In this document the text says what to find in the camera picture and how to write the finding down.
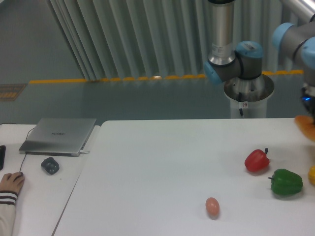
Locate silver closed laptop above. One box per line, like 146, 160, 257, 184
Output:
19, 118, 96, 157

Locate person's bare hand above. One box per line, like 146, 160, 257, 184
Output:
0, 172, 25, 195

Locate yellow bell pepper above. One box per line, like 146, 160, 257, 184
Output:
308, 165, 315, 185

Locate white striped sleeve forearm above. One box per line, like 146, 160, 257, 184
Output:
0, 191, 18, 236

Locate grey mouse cable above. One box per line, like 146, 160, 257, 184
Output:
18, 124, 37, 174

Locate green bell pepper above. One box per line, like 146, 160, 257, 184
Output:
268, 169, 303, 196

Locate dark grey earbuds case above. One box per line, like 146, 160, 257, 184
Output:
41, 157, 60, 175

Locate orange triangular bread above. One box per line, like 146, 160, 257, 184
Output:
294, 115, 315, 142

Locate red bell pepper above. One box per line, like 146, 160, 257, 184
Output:
244, 148, 270, 172

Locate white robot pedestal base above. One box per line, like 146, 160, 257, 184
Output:
223, 74, 275, 118

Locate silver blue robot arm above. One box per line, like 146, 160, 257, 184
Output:
204, 0, 315, 118

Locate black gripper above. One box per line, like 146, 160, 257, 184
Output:
300, 86, 315, 123

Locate black base cable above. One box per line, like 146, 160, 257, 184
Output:
237, 92, 244, 119

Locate black phone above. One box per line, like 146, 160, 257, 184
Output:
0, 145, 6, 170

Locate brown egg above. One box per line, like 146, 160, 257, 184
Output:
205, 197, 220, 217

